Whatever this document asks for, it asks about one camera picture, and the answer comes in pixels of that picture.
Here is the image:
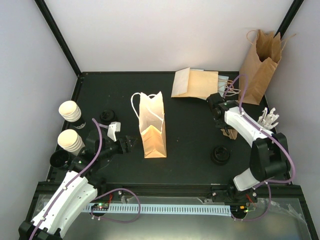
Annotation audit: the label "brown pulp cup carrier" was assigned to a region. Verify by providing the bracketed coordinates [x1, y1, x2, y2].
[221, 128, 238, 140]

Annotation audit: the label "orange paper bag white handles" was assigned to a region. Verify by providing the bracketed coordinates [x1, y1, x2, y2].
[130, 92, 167, 159]

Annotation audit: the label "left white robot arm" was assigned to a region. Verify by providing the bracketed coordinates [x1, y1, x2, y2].
[18, 128, 137, 240]

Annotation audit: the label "black cup near left arm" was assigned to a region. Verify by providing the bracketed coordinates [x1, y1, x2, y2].
[49, 149, 72, 171]

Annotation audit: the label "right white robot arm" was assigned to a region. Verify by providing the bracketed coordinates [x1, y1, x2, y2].
[206, 93, 293, 202]

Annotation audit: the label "right black lid stack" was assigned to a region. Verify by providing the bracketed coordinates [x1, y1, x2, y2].
[210, 145, 230, 166]

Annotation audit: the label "black lid stack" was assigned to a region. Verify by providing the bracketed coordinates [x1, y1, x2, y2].
[99, 109, 118, 125]
[210, 145, 230, 166]

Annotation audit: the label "left black lid stack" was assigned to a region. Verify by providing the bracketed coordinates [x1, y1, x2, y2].
[99, 109, 118, 125]

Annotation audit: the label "light blue flat paper bag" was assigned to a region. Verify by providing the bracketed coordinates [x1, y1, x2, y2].
[190, 70, 229, 100]

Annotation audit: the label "white stirrer bundle in cup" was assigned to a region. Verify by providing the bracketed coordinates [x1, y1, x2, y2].
[257, 107, 280, 130]

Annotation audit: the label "tan flat paper bag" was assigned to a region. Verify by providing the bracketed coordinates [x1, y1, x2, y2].
[171, 67, 232, 100]

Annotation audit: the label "near white paper cup stack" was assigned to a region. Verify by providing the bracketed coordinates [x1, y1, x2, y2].
[57, 129, 85, 156]

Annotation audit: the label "white paper cup stack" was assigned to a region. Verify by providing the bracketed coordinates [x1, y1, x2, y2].
[58, 100, 86, 130]
[57, 129, 85, 156]

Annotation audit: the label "far white paper cup stack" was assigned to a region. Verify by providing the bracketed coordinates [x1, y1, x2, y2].
[58, 100, 86, 130]

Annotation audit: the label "standing brown paper bag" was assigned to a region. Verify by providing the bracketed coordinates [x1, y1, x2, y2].
[238, 29, 290, 105]

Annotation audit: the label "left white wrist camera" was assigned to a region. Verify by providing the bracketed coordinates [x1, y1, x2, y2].
[107, 121, 121, 142]

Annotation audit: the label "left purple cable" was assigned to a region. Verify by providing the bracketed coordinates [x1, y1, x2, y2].
[27, 117, 113, 240]

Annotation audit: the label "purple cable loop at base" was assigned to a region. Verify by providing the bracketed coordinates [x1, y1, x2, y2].
[89, 187, 142, 223]

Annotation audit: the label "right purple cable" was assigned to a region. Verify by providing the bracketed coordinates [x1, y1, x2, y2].
[222, 74, 297, 191]

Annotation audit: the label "light blue cable duct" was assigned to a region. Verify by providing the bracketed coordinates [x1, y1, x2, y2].
[82, 203, 231, 217]

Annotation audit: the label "right black frame post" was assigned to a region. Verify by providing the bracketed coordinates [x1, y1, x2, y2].
[274, 0, 304, 39]

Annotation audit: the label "black frame post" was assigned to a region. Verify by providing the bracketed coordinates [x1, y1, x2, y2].
[34, 0, 82, 77]
[274, 0, 304, 39]

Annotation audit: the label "left black frame post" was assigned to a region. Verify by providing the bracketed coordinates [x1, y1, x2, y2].
[34, 0, 82, 77]

